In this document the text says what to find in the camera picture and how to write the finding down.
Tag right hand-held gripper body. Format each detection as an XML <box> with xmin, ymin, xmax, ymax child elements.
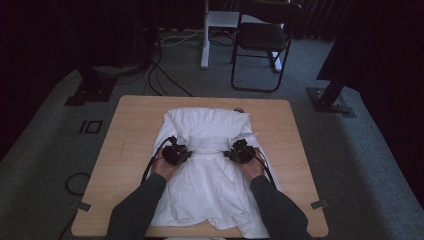
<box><xmin>231</xmin><ymin>138</ymin><xmax>256</xmax><ymax>165</ymax></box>

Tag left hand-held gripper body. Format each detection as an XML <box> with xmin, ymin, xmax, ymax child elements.
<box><xmin>161</xmin><ymin>135</ymin><xmax>190</xmax><ymax>166</ymax></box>

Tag white tiered skirt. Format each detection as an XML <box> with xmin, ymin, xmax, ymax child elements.
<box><xmin>149</xmin><ymin>107</ymin><xmax>283</xmax><ymax>240</ymax></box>

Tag person's right hand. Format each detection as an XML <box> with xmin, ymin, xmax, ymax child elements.
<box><xmin>241</xmin><ymin>149</ymin><xmax>267</xmax><ymax>183</ymax></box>

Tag person's left hand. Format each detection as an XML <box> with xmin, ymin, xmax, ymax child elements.
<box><xmin>151</xmin><ymin>149</ymin><xmax>178</xmax><ymax>181</ymax></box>

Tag black slanted stand with base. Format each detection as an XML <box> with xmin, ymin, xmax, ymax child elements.
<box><xmin>306</xmin><ymin>74</ymin><xmax>357</xmax><ymax>118</ymax></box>

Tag black stand with flat base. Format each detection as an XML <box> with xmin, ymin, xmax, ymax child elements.
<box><xmin>64</xmin><ymin>61</ymin><xmax>118</xmax><ymax>107</ymax></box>

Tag black folding chair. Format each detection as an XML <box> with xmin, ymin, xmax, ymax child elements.
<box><xmin>230</xmin><ymin>0</ymin><xmax>304</xmax><ymax>94</ymax></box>

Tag dark curtain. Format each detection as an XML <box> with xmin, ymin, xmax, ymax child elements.
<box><xmin>293</xmin><ymin>0</ymin><xmax>424</xmax><ymax>81</ymax></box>

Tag left hand-held gripper black cable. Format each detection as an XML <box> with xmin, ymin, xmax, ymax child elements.
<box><xmin>140</xmin><ymin>136</ymin><xmax>173</xmax><ymax>186</ymax></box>

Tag hand-held gripper black cable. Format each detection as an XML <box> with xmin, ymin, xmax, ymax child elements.
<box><xmin>140</xmin><ymin>136</ymin><xmax>173</xmax><ymax>186</ymax></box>
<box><xmin>254</xmin><ymin>148</ymin><xmax>278</xmax><ymax>189</ymax></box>

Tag right hand-held gripper black cable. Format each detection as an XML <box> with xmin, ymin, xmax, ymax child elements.
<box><xmin>254</xmin><ymin>148</ymin><xmax>278</xmax><ymax>189</ymax></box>

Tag black floor cables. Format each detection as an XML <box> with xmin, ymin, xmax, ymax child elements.
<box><xmin>143</xmin><ymin>49</ymin><xmax>194</xmax><ymax>98</ymax></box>

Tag white desk frame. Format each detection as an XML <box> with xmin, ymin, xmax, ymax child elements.
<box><xmin>200</xmin><ymin>0</ymin><xmax>284</xmax><ymax>73</ymax></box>

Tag black looped cable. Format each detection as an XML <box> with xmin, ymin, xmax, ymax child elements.
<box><xmin>65</xmin><ymin>172</ymin><xmax>93</xmax><ymax>197</ymax></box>

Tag white floor cable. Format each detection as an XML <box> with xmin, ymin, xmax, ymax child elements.
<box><xmin>159</xmin><ymin>28</ymin><xmax>205</xmax><ymax>48</ymax></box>

